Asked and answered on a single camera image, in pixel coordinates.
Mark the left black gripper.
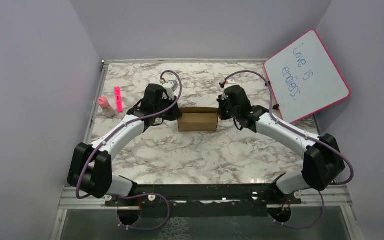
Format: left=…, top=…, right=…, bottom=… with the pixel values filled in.
left=154, top=94, right=184, bottom=122

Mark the brown cardboard box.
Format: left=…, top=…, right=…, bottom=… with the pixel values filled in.
left=177, top=107, right=219, bottom=132

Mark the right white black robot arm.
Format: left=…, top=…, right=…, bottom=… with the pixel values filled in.
left=217, top=85, right=345, bottom=204

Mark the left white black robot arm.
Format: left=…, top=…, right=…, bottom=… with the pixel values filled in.
left=67, top=80, right=182, bottom=206

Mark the pink highlighter marker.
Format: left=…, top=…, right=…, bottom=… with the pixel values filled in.
left=114, top=86, right=124, bottom=113

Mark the small pink capped bottle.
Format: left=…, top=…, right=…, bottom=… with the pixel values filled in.
left=97, top=96, right=116, bottom=118

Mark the pink framed whiteboard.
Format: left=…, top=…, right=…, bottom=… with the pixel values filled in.
left=264, top=29, right=351, bottom=123

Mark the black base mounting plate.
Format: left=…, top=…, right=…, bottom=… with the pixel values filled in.
left=105, top=183, right=301, bottom=218

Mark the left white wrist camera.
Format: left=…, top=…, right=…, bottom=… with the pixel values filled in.
left=159, top=78, right=179, bottom=101

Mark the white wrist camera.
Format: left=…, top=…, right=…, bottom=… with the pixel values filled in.
left=159, top=78, right=179, bottom=101
left=219, top=79, right=237, bottom=100

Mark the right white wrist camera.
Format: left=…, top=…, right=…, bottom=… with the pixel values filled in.
left=219, top=79, right=237, bottom=100

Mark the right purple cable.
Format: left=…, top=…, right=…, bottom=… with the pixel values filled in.
left=223, top=70, right=355, bottom=230

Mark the purple cable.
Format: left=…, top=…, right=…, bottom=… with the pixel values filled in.
left=75, top=70, right=183, bottom=232
left=223, top=70, right=355, bottom=230

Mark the aluminium extrusion frame rail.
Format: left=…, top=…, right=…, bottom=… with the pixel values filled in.
left=58, top=185, right=354, bottom=210

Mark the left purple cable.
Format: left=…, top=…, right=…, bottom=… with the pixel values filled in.
left=75, top=70, right=183, bottom=232

